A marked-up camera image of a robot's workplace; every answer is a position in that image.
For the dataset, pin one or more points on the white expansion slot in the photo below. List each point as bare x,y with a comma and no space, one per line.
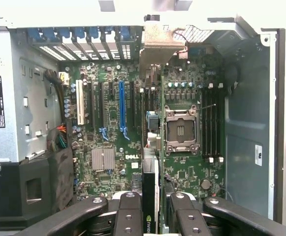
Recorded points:
80,103

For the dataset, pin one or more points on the thin socket locking lever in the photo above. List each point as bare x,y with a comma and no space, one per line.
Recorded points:
208,107

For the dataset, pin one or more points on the short black expansion slot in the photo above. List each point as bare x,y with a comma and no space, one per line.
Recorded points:
111,89

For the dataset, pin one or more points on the silver chipset heat sink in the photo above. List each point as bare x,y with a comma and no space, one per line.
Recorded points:
103,159

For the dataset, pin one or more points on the metal CPU socket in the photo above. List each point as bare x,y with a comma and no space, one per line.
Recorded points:
181,130

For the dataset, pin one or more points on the blue expansion slot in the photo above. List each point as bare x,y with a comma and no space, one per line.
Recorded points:
122,105

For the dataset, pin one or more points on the green RAM stick white label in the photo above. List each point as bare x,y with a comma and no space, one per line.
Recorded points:
142,118

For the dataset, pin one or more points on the green motherboard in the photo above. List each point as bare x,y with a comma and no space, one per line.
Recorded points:
113,115

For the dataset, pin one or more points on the black open PC case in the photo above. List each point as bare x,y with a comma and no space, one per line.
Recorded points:
246,110

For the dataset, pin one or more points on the black plastic shroud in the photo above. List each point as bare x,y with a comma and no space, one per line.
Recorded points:
22,172

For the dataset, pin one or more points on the long black expansion slot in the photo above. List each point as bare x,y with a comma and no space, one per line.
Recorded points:
132,105
91,105
100,105

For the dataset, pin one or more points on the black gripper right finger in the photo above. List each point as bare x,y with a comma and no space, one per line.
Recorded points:
187,216

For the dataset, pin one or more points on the white power connector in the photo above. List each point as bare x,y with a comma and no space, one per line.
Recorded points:
64,78

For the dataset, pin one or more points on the silver coin cell battery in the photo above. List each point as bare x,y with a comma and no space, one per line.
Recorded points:
205,184

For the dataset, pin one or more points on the metal expansion slot cover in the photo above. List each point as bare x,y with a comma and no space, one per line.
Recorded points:
94,48
82,48
108,48

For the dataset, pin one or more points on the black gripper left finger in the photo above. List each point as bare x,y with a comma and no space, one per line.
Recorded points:
83,211

